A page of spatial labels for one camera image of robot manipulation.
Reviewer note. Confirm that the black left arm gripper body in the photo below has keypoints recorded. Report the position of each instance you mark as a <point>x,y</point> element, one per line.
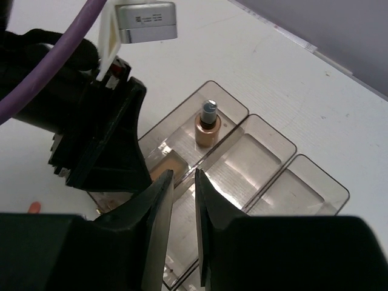
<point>95,123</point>

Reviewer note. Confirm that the smoky acrylic tray left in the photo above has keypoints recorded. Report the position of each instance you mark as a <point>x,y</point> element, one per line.
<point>177,130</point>

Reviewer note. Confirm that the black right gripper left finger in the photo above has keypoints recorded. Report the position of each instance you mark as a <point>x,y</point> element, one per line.
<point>124,249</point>

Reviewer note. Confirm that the foundation bottle with black cap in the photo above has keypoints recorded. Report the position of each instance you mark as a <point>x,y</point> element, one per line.
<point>207,124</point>

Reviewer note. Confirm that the smoky acrylic tray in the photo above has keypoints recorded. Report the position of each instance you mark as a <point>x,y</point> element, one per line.
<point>301,188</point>
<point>177,130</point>
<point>238,168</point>

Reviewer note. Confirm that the smoky acrylic tray middle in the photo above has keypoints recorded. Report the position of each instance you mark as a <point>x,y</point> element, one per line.
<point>238,168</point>

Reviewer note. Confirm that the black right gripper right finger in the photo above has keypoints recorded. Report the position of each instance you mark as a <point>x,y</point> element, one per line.
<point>241,252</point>

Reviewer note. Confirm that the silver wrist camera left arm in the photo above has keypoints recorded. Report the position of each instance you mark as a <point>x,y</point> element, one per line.
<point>129,22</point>

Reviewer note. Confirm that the smoky acrylic tray right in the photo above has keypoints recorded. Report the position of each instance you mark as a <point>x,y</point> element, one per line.
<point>301,188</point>

